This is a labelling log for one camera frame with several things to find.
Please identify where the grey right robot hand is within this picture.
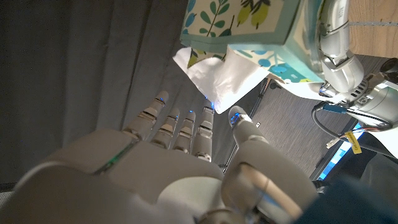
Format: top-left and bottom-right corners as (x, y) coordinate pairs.
(0, 90), (318, 224)

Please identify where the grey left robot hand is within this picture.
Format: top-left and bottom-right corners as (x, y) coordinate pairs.
(317, 0), (379, 108)

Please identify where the teal leaf print tissue box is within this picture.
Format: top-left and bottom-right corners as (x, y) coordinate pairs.
(179, 0), (326, 83)

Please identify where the white tissue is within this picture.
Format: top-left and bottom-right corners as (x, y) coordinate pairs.
(172, 46), (271, 114)

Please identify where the black backdrop curtain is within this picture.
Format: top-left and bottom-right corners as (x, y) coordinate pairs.
(0, 0), (218, 187)

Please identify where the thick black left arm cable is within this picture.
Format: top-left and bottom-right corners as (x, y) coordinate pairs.
(312, 101), (398, 156)

